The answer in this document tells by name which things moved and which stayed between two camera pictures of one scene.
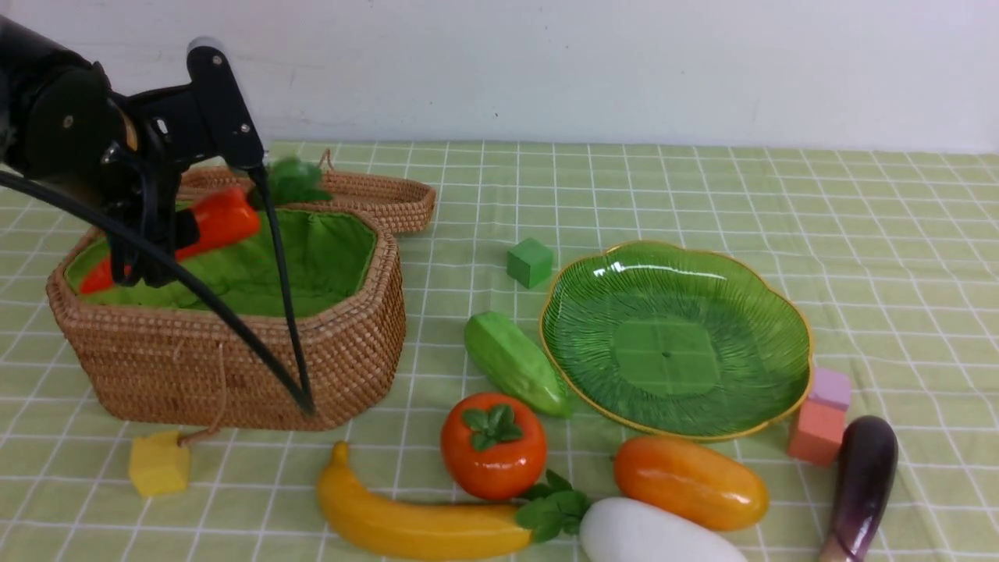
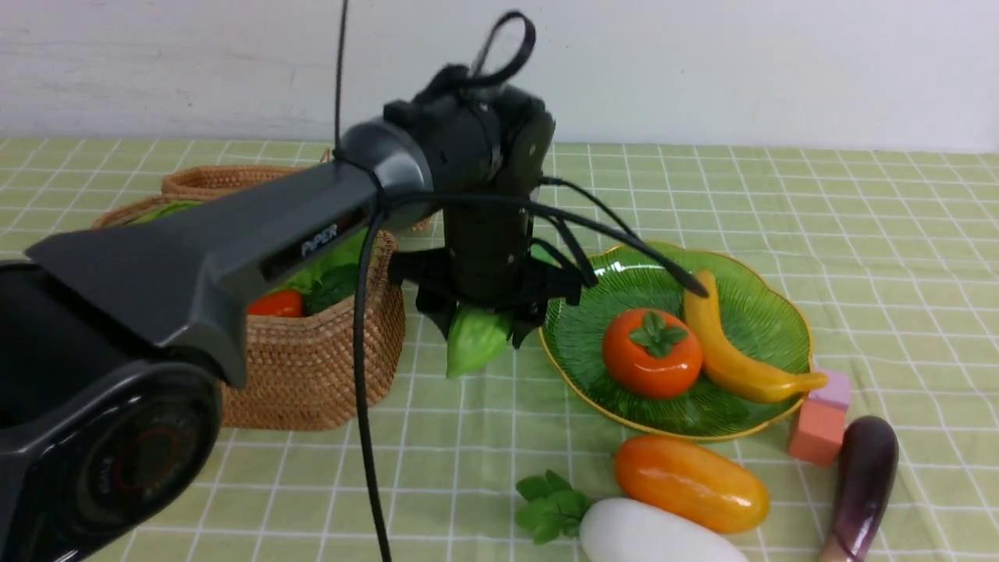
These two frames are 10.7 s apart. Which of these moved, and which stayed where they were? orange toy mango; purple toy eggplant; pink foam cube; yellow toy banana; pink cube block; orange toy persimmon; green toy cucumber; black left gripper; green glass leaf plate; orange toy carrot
Moved: orange toy carrot; orange toy persimmon; green toy cucumber; black left gripper; yellow toy banana
Stayed: orange toy mango; green glass leaf plate; purple toy eggplant; pink cube block; pink foam cube
